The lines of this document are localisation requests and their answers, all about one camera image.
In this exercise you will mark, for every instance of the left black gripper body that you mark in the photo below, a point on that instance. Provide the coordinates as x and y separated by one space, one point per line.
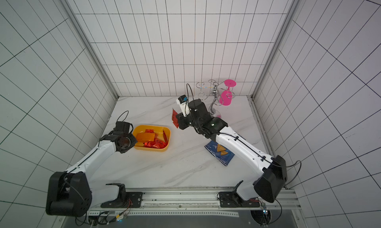
130 142

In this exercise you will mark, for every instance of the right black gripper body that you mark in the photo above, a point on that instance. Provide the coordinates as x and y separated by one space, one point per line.
182 121

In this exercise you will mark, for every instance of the orange tea bag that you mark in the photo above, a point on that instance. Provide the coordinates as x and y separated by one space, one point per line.
144 137

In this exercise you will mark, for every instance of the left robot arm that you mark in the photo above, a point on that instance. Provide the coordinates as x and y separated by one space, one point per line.
69 192

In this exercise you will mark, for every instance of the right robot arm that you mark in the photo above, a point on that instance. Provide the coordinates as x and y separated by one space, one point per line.
269 173

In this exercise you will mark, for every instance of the silver glass holder stand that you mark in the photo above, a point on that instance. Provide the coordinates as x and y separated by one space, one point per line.
211 89

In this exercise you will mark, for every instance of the pink wine glass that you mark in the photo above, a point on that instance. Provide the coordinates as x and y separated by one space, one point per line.
227 95

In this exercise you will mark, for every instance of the blue Doritos chip bag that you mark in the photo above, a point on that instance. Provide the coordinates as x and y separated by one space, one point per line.
220 152

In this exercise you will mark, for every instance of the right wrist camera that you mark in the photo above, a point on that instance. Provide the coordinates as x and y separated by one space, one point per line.
182 101

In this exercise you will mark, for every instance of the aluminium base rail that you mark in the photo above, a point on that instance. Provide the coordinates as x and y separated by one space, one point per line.
215 201

